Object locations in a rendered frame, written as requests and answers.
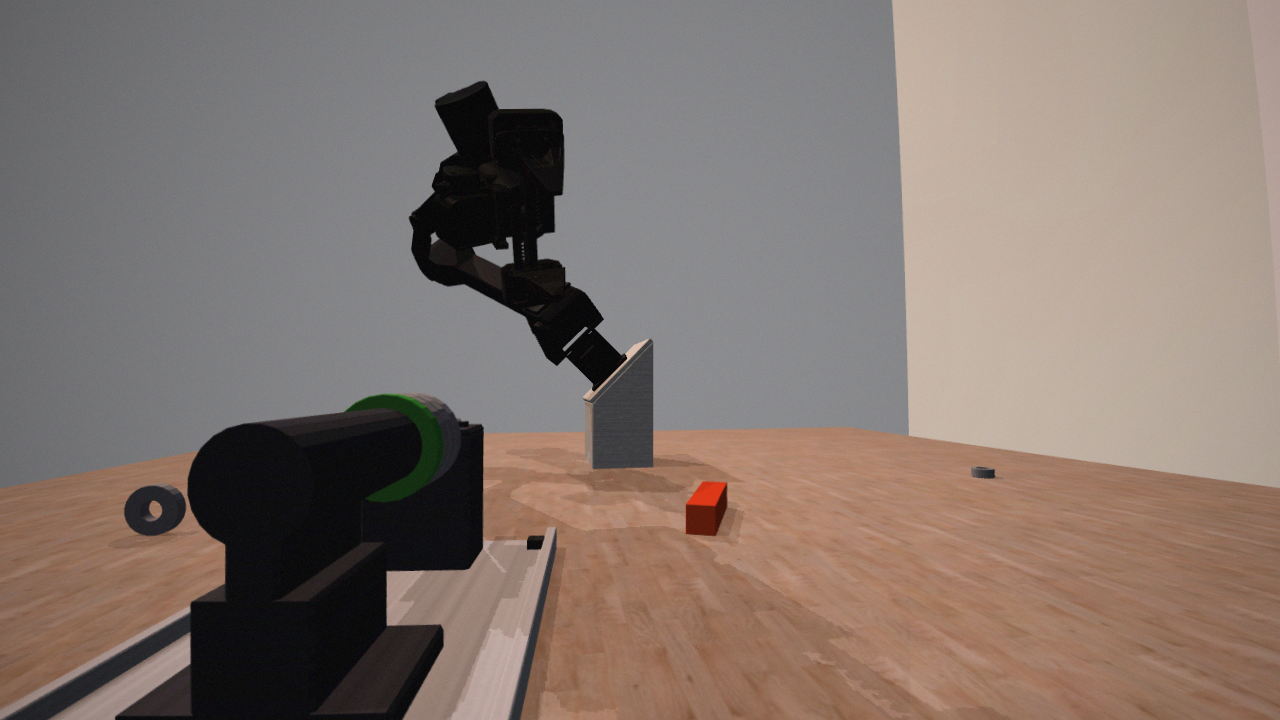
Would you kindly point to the green ring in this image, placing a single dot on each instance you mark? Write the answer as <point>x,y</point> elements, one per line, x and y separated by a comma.
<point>432,444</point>

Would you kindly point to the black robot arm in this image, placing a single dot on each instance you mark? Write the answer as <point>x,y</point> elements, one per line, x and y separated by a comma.
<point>461,212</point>

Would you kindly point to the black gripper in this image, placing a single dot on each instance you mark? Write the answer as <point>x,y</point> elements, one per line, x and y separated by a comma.
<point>529,146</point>

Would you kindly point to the red rectangular block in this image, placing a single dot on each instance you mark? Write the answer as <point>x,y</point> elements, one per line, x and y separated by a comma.
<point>706,507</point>

